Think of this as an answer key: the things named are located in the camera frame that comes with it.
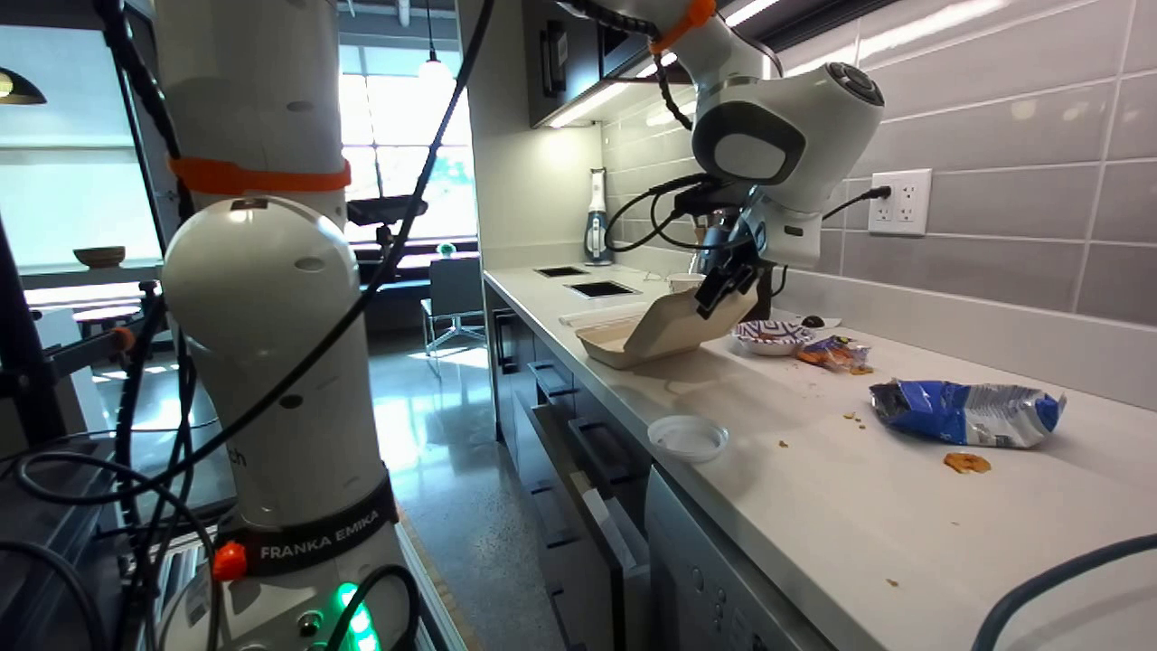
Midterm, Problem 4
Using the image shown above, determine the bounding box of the dark dishwasher front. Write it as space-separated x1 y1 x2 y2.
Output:
643 468 836 651

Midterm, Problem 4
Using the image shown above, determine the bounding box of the clear glass bottle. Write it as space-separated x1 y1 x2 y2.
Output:
580 168 618 268

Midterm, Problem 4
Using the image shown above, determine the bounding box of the black coffee grinder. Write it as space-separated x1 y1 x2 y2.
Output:
749 264 786 325

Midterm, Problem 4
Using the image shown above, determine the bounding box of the blue chip bag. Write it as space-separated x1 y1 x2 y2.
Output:
868 378 1070 452

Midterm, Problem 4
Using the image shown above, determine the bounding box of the dark cabinet drawer front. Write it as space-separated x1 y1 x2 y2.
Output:
515 358 653 651

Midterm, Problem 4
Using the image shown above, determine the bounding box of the grey office chair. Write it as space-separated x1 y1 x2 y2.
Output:
418 252 489 354

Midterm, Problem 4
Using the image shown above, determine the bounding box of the beige takeaway clamshell pack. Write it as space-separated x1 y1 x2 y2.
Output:
574 282 762 373

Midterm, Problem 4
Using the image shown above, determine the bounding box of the silver drawer handle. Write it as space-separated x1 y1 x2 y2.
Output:
574 464 653 571

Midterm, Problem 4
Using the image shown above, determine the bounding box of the orange purple snack wrapper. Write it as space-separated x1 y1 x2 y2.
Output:
793 334 874 378

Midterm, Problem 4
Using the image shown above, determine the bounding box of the orange chip piece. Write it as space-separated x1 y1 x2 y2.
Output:
941 448 993 479

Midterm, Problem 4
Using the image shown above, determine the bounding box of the white wall outlet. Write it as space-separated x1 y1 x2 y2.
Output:
865 168 932 239

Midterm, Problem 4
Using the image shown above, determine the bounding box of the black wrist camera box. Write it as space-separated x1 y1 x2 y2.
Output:
672 176 750 223

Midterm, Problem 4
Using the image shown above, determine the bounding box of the dark upper cabinet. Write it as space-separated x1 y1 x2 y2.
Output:
521 0 679 132

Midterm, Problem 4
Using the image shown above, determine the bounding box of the black camera on tripod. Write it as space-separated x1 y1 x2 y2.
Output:
343 192 429 285

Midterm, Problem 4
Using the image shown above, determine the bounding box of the small dark bowl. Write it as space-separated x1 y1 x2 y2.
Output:
68 244 130 270

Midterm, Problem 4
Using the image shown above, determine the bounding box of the black cable bundle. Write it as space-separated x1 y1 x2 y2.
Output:
0 0 232 651

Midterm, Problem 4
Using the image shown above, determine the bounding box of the black grinder power cord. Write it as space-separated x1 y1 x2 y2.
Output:
821 181 896 229

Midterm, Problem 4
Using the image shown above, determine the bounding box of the dark pendant lamp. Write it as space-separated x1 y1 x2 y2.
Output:
0 64 49 109

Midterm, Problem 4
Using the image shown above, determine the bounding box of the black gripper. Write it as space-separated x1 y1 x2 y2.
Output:
692 205 773 321

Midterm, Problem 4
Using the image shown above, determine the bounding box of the blue cable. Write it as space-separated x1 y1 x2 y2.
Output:
971 532 1157 651

